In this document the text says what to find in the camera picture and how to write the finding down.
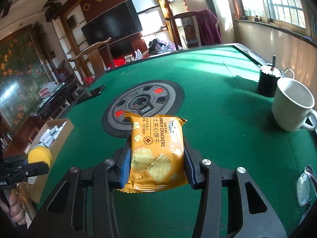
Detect person left hand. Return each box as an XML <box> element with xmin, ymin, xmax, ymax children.
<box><xmin>1</xmin><ymin>189</ymin><xmax>26</xmax><ymax>226</ymax></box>

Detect flower wall painting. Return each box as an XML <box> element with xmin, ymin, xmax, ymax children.
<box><xmin>1</xmin><ymin>25</ymin><xmax>51</xmax><ymax>131</ymax></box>

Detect round table centre control panel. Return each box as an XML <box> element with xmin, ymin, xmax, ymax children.
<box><xmin>102</xmin><ymin>80</ymin><xmax>185</xmax><ymax>138</ymax></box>

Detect wooden armchair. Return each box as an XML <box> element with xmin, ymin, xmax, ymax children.
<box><xmin>68</xmin><ymin>37</ymin><xmax>115</xmax><ymax>79</ymax></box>

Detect black television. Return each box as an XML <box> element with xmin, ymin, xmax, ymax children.
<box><xmin>81</xmin><ymin>0</ymin><xmax>142</xmax><ymax>45</ymax></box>

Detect black glass side table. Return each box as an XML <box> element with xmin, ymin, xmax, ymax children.
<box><xmin>30</xmin><ymin>80</ymin><xmax>78</xmax><ymax>120</ymax></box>

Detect purple cloth on chair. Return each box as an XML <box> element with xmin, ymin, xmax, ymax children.
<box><xmin>195</xmin><ymin>9</ymin><xmax>222</xmax><ymax>46</ymax></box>

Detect black smartphone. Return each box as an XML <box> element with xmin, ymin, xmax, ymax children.
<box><xmin>76</xmin><ymin>85</ymin><xmax>106</xmax><ymax>104</ymax></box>

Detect dark green cylinder motor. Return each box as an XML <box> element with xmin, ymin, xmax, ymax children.
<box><xmin>257</xmin><ymin>55</ymin><xmax>282</xmax><ymax>98</ymax></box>

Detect white ceramic mug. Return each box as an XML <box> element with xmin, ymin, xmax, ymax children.
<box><xmin>271</xmin><ymin>77</ymin><xmax>316</xmax><ymax>132</ymax></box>

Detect cardboard box tray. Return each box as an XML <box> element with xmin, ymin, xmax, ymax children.
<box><xmin>26</xmin><ymin>118</ymin><xmax>74</xmax><ymax>204</ymax></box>

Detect yellow cracker packet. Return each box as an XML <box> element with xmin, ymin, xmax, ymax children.
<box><xmin>120</xmin><ymin>111</ymin><xmax>187</xmax><ymax>193</ymax></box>

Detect purple frame eyeglasses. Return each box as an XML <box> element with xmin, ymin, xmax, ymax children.
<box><xmin>296</xmin><ymin>164</ymin><xmax>317</xmax><ymax>207</ymax></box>

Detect yellow round container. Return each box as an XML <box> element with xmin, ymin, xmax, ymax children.
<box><xmin>27</xmin><ymin>146</ymin><xmax>52</xmax><ymax>168</ymax></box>

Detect wooden chair with purple cloth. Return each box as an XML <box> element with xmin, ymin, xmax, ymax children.
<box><xmin>165</xmin><ymin>9</ymin><xmax>223</xmax><ymax>49</ymax></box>

